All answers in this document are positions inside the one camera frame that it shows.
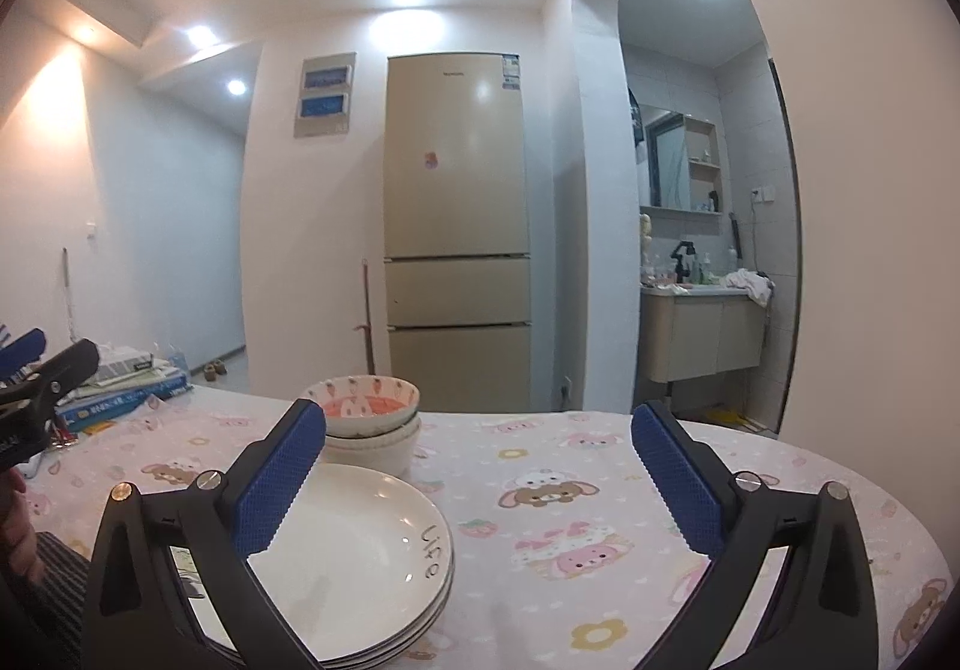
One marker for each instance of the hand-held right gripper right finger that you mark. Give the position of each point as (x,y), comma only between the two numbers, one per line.
(679,482)

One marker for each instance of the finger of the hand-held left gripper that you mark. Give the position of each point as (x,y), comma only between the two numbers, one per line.
(22,349)
(71,362)

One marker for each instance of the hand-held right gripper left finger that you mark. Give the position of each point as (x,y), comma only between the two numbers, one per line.
(281,482)

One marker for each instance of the white plate with black lettering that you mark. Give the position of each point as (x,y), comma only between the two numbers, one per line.
(352,535)

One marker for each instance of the white bowl with black rim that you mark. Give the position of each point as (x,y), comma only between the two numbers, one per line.
(375,464)

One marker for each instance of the pink strawberry print bowl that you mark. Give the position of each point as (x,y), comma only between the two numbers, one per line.
(360,407)
(390,437)

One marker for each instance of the person's left hand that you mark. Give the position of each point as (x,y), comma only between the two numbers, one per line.
(19,527)

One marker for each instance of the white book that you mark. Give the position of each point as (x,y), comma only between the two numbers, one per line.
(135,379)

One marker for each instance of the stack of books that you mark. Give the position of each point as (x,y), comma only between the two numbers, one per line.
(127,400)

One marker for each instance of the white pole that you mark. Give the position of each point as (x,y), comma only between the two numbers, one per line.
(67,295)

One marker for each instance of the pair of brown shoes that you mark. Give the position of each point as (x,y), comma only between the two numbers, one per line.
(214,370)

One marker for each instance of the beige vanity cabinet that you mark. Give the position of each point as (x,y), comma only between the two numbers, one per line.
(697,336)

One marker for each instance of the white towel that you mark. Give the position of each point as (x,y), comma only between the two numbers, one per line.
(750,286)

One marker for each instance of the black faucet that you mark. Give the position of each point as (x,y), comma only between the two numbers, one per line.
(682,261)

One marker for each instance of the black hanging tool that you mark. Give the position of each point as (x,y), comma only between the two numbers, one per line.
(736,235)

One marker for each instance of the cream plush doll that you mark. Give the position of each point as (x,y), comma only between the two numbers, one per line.
(645,229)

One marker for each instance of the bathroom mirror cabinet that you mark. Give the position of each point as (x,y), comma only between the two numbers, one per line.
(686,160)

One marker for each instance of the beige refrigerator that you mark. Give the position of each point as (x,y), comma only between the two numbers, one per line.
(457,190)

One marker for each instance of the pink fridge magnet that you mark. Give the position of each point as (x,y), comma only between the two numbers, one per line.
(431,161)

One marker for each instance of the dark hanging cloth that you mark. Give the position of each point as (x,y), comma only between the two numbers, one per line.
(636,115)

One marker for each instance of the white wall socket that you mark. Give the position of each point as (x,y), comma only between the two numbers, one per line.
(761,192)

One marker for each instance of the grey wall electrical panel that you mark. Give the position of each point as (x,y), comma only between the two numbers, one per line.
(325,96)

